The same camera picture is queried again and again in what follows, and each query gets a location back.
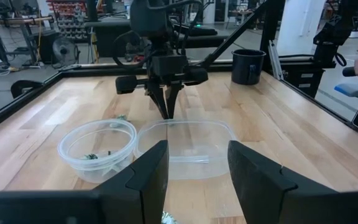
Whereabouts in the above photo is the black mug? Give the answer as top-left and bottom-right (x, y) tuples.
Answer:
(231, 49), (267, 86)

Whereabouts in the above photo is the black frame foot bracket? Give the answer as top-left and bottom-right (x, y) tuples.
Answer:
(10, 79), (45, 99)

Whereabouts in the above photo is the red storage bin rack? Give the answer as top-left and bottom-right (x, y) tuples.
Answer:
(47, 0), (88, 41)

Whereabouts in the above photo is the rectangular clear plastic container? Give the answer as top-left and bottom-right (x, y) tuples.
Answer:
(134, 119), (237, 181)

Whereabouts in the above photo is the black labelled drawer cabinet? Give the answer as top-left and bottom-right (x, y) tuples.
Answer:
(280, 58), (326, 99)

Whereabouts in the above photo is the white aluminium extrusion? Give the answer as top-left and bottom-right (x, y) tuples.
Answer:
(267, 40), (284, 81)

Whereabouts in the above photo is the black aluminium table frame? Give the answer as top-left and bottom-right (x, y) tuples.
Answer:
(0, 0), (358, 146)

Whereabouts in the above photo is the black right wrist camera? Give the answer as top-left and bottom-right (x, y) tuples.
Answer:
(150, 55), (188, 78)

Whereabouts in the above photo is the blue padded seat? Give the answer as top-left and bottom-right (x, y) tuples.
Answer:
(334, 83), (358, 102)

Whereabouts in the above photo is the wooden workbench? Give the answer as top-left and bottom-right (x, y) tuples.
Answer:
(0, 15), (55, 68)

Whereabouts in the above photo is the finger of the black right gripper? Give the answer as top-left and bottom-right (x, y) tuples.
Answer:
(165, 83), (183, 121)
(144, 84), (170, 121)

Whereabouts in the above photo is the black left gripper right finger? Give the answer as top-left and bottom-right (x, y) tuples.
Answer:
(227, 140), (338, 224)

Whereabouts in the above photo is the round clear plastic container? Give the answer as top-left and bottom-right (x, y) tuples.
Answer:
(57, 118), (138, 184)

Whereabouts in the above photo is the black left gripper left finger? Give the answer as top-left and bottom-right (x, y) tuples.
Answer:
(93, 139), (170, 224)

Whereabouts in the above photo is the black handle grip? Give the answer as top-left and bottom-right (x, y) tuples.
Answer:
(342, 66), (357, 78)

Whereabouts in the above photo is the black floor fan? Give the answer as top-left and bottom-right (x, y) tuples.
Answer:
(52, 36), (81, 68)

